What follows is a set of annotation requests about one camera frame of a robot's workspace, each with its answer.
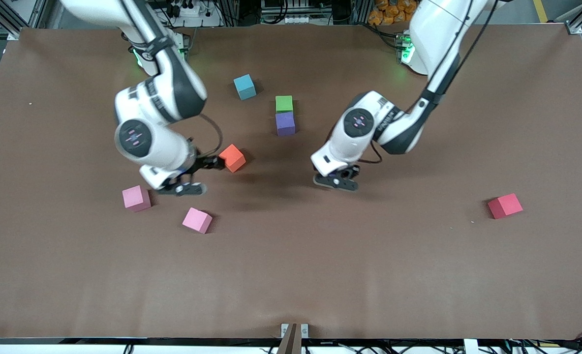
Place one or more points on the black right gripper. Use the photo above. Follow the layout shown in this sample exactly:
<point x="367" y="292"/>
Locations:
<point x="205" y="163"/>

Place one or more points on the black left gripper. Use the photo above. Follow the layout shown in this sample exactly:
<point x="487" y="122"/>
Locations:
<point x="352" y="172"/>

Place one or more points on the pink foam cube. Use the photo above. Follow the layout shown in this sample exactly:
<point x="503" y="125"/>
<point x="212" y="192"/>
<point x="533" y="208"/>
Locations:
<point x="136" y="198"/>
<point x="197" y="220"/>

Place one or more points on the purple foam cube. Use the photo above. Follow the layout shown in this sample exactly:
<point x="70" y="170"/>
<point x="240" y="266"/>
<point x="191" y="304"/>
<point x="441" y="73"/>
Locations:
<point x="285" y="124"/>

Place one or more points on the green foam cube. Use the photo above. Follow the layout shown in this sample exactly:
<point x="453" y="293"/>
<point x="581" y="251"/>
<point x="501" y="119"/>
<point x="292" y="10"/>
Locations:
<point x="284" y="103"/>

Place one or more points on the red foam cube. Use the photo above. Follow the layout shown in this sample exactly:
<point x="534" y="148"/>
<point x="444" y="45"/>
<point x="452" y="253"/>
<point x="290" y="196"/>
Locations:
<point x="505" y="206"/>

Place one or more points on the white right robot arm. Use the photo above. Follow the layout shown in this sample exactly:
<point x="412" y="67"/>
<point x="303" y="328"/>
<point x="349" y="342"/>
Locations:
<point x="158" y="98"/>

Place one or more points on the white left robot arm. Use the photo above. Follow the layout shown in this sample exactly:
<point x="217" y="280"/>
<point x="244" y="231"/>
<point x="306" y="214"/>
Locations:
<point x="399" y="125"/>

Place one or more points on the orange foam cube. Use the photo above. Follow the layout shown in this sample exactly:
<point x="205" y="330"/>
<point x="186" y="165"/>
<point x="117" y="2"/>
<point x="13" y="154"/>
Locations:
<point x="233" y="158"/>

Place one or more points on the cyan foam cube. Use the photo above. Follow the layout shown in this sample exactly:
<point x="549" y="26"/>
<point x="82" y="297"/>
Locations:
<point x="245" y="87"/>

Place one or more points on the brown table mat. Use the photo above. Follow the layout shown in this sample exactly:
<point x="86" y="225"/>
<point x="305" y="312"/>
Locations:
<point x="290" y="270"/>

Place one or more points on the white power strip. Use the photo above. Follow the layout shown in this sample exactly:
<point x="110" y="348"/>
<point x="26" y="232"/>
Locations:
<point x="187" y="9"/>

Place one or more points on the white electronics box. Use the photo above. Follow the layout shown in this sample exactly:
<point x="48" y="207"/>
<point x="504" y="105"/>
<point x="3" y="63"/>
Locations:
<point x="290" y="19"/>

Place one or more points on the orange netted fruit bag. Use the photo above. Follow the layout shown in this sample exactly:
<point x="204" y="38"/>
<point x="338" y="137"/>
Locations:
<point x="391" y="12"/>

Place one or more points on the metal bracket with brown post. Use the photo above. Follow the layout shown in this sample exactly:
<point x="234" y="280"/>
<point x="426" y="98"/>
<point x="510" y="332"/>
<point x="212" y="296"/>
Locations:
<point x="290" y="339"/>

